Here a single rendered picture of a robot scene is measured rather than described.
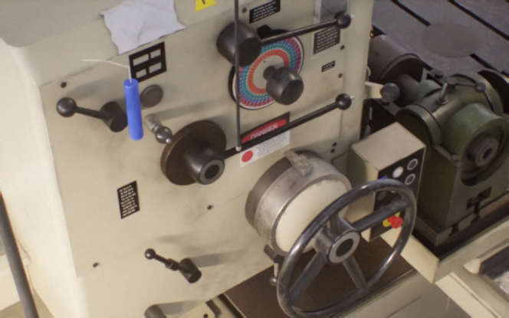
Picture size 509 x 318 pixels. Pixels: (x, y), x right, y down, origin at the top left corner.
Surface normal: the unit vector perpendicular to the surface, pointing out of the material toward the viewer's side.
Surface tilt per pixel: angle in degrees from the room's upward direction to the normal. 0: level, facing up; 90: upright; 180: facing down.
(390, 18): 0
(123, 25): 55
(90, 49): 45
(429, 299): 90
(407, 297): 90
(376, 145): 0
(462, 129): 36
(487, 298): 0
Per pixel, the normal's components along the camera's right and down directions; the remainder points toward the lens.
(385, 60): -0.33, -0.50
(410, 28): 0.00, -0.73
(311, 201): 0.42, 0.18
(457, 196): 0.58, 0.56
